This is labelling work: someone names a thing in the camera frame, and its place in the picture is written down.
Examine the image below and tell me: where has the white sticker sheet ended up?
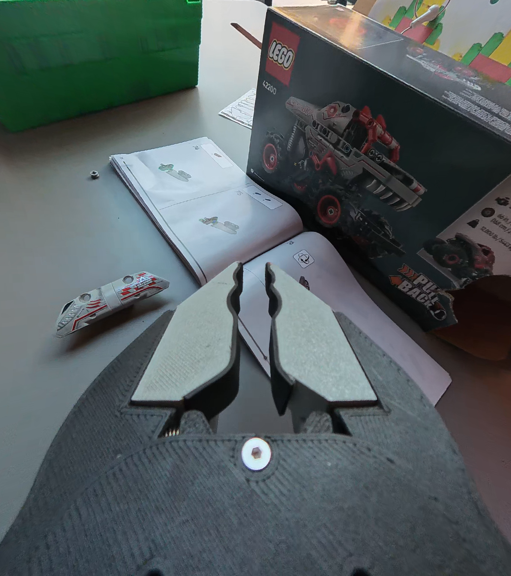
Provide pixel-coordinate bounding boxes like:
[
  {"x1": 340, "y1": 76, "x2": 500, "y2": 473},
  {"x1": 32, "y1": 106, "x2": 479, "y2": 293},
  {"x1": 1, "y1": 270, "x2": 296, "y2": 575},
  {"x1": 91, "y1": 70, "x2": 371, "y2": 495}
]
[{"x1": 218, "y1": 88, "x2": 257, "y2": 130}]

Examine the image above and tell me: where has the white pen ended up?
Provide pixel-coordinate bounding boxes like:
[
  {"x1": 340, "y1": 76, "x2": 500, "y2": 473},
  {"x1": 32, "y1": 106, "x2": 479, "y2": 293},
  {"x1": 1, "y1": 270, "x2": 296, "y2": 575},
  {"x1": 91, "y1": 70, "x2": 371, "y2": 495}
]
[{"x1": 410, "y1": 4, "x2": 446, "y2": 29}]

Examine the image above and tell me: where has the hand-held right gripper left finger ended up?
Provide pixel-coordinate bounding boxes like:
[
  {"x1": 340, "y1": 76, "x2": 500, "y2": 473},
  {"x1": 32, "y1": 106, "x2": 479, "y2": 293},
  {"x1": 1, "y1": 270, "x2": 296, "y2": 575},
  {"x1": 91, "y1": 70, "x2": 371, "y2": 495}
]
[{"x1": 130, "y1": 261, "x2": 244, "y2": 414}]

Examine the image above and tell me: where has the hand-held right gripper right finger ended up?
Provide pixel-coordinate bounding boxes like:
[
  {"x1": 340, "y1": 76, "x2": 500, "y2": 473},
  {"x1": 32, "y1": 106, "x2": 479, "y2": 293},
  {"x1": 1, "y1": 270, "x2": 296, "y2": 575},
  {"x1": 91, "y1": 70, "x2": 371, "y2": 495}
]
[{"x1": 265, "y1": 262, "x2": 379, "y2": 418}]

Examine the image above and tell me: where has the open instruction booklet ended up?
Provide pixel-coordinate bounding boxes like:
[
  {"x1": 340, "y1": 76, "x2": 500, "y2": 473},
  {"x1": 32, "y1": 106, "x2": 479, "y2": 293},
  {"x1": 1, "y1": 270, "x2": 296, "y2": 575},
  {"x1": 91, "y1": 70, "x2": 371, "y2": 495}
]
[{"x1": 110, "y1": 136, "x2": 453, "y2": 408}]

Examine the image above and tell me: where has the brick picture poster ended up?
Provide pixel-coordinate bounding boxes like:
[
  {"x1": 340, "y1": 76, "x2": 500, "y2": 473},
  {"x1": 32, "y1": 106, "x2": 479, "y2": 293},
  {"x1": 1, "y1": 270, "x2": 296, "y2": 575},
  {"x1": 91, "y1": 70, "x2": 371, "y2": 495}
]
[{"x1": 354, "y1": 0, "x2": 511, "y2": 95}]

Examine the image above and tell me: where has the black toy truck set box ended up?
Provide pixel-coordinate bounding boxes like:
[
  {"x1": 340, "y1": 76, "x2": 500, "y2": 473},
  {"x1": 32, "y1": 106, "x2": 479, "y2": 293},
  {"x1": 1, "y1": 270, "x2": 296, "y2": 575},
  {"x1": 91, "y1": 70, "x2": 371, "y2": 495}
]
[{"x1": 246, "y1": 5, "x2": 511, "y2": 363}]

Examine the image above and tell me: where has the brown flat strip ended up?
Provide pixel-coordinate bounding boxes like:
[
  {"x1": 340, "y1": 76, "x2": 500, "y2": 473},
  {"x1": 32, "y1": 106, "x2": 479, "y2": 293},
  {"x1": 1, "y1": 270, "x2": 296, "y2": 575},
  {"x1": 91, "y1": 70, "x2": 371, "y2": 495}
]
[{"x1": 230, "y1": 22, "x2": 263, "y2": 49}]

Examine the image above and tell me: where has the grey red-striped brick panel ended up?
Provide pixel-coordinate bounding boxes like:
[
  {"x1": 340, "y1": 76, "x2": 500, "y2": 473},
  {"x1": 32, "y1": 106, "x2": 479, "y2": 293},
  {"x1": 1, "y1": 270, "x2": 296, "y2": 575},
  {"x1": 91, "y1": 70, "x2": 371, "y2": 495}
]
[{"x1": 55, "y1": 270, "x2": 170, "y2": 338}]

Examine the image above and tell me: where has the green plastic bin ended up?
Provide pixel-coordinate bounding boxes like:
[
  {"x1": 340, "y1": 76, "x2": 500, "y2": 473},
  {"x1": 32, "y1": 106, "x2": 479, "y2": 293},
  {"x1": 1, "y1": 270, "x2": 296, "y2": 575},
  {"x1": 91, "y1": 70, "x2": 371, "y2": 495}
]
[{"x1": 0, "y1": 0, "x2": 203, "y2": 132}]

